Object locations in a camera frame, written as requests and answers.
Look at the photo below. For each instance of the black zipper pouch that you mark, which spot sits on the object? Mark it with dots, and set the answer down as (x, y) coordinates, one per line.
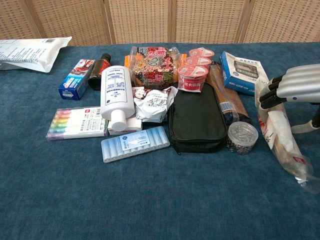
(197, 120)

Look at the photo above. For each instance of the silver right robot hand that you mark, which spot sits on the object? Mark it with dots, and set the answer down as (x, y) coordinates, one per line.
(300, 82)

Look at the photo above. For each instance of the dark sauce bottle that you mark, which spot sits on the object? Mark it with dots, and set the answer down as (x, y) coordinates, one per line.
(98, 71)

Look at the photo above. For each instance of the blue white calculator box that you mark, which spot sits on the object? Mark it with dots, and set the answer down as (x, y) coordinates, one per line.
(241, 73)

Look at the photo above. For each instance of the white milk snack bag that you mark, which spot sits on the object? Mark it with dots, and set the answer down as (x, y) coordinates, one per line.
(152, 105)

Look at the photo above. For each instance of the small white red box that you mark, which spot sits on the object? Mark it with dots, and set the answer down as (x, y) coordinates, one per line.
(132, 126)

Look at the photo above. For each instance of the white plastic bottle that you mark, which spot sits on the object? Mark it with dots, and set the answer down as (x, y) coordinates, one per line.
(116, 92)

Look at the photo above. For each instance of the woven bamboo folding screen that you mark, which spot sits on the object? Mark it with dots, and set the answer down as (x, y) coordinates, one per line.
(140, 20)

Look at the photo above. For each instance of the blue table cloth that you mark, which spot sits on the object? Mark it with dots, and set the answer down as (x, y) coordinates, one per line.
(125, 195)

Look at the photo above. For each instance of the clear package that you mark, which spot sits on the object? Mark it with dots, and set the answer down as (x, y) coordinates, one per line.
(282, 140)

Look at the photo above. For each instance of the long brown wrapped package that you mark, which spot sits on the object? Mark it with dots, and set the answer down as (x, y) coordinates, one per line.
(222, 92)

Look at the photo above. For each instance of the blue red toothpaste box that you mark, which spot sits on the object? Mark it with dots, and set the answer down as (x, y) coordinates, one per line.
(75, 81)

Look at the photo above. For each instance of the highlighter pen pack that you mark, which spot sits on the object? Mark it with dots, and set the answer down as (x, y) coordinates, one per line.
(75, 123)

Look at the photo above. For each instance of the light blue battery pack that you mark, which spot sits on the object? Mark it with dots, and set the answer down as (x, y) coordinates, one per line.
(136, 143)

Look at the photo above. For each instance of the clear jar of clips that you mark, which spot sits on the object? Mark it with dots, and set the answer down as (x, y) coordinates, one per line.
(242, 137)

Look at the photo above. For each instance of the colourful mixed snack bag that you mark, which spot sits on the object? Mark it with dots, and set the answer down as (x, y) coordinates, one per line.
(155, 66)

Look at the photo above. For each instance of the red white yogurt cup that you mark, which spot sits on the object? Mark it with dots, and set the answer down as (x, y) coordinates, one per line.
(202, 52)
(198, 61)
(192, 78)

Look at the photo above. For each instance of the large white printed bag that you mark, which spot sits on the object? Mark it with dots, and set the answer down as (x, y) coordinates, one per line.
(27, 53)

